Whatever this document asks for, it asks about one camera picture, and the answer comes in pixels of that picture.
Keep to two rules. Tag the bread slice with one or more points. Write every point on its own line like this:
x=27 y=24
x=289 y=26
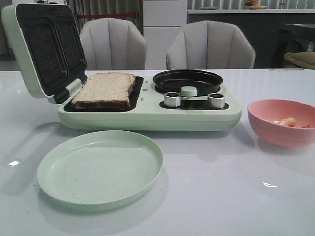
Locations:
x=105 y=90

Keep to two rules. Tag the mint green sandwich maker lid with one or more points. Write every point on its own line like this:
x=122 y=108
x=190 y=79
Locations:
x=45 y=42

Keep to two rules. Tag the shrimp in bowl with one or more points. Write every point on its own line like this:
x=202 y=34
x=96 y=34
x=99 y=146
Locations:
x=290 y=122

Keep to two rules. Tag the left silver control knob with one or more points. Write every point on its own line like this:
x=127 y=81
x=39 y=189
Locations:
x=172 y=99

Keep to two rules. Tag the silver control knob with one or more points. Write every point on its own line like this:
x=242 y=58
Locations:
x=172 y=99
x=216 y=100

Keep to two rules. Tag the mint green sandwich maker base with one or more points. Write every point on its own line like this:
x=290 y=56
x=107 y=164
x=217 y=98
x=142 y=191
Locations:
x=147 y=112

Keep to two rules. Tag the right silver control knob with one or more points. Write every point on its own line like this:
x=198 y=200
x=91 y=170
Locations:
x=216 y=100

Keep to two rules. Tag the mint green round plate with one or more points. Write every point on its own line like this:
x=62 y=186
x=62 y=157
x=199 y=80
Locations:
x=100 y=170

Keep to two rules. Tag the right grey upholstered chair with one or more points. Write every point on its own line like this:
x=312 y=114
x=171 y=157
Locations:
x=210 y=45

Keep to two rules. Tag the grey upholstered chair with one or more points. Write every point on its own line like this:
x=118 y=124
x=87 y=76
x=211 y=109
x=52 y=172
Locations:
x=210 y=45
x=113 y=44

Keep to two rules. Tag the left grey upholstered chair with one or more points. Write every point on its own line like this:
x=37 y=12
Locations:
x=113 y=44

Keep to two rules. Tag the white refrigerator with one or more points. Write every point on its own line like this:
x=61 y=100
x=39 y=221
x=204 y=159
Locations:
x=161 y=20

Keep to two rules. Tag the pink bowl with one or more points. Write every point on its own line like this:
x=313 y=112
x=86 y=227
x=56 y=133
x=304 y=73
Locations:
x=264 y=117

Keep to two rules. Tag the dark kitchen counter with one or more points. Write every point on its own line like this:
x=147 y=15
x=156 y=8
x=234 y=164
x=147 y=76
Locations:
x=260 y=26

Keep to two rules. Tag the fruit plate on counter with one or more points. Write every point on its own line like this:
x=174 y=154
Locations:
x=250 y=4

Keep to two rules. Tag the beige sofa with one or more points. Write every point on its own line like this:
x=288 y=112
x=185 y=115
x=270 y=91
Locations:
x=304 y=60

